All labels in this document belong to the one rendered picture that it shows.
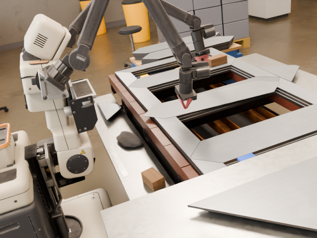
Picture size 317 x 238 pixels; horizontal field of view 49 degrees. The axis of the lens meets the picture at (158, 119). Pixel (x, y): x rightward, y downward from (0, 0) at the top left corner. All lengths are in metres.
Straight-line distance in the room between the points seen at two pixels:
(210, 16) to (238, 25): 0.47
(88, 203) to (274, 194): 1.51
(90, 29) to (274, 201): 0.90
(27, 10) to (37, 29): 6.69
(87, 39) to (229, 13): 4.04
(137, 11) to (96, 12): 5.08
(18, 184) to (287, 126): 1.12
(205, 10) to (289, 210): 4.49
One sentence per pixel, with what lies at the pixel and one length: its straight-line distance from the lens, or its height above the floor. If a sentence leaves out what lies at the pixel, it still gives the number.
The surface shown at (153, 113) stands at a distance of 1.71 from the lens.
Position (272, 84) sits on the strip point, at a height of 0.85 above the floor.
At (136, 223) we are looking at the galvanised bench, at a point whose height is 1.05.
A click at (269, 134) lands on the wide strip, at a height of 0.85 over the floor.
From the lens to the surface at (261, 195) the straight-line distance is 0.80.
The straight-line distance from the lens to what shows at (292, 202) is 0.79.
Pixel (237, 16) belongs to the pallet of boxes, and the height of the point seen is 0.48.
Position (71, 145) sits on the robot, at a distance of 1.64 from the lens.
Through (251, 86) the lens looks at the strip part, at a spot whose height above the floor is 0.85.
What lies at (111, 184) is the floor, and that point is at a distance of 2.74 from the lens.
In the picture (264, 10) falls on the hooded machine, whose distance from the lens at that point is 6.92.
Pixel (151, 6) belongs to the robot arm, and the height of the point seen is 1.38.
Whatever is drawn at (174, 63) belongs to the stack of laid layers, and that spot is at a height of 0.83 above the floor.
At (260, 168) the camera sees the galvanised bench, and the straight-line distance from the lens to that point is 0.92.
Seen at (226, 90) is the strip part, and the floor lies 0.85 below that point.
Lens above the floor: 1.59
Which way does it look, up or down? 27 degrees down
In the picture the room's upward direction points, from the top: 9 degrees counter-clockwise
